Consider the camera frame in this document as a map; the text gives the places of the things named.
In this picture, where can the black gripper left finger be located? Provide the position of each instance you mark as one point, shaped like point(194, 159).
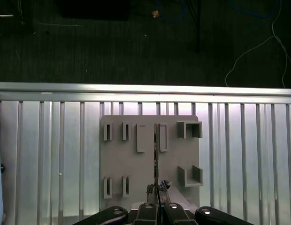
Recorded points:
point(145, 215)

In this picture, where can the grey parts rack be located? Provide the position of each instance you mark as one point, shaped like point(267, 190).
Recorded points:
point(126, 159)

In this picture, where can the RAM stick with label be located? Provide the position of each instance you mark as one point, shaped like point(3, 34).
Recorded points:
point(156, 150)

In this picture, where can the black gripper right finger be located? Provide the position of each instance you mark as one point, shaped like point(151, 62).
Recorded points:
point(176, 215)

